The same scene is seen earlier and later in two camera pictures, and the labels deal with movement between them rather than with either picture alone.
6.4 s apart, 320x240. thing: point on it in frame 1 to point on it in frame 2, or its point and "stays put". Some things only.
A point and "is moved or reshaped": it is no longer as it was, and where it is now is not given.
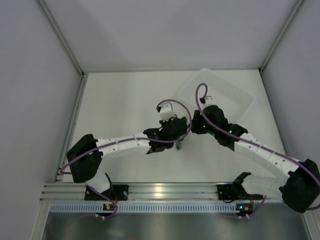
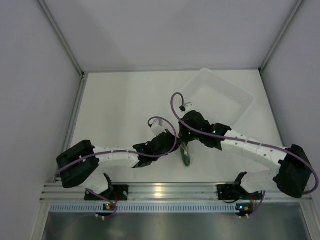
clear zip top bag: (179, 145) is moved or reshaped
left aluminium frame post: (79, 92) stays put
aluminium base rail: (60, 191) stays put
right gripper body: (200, 125) to (189, 136)
